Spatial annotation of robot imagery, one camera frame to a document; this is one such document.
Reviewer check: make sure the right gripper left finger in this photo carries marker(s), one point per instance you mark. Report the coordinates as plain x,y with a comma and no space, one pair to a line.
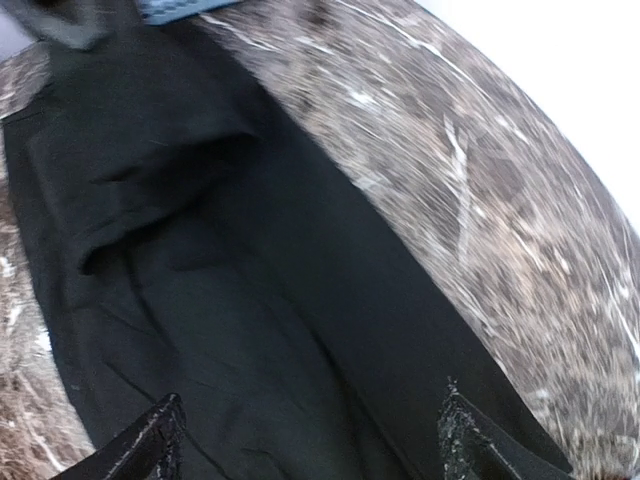
149,448

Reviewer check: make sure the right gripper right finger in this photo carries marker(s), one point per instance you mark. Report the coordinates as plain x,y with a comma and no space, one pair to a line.
470,445

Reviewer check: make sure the black long sleeve shirt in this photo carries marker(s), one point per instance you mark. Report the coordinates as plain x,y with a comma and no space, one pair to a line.
184,234

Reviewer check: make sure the light blue plastic basket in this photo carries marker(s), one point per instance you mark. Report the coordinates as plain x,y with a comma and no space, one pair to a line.
160,12

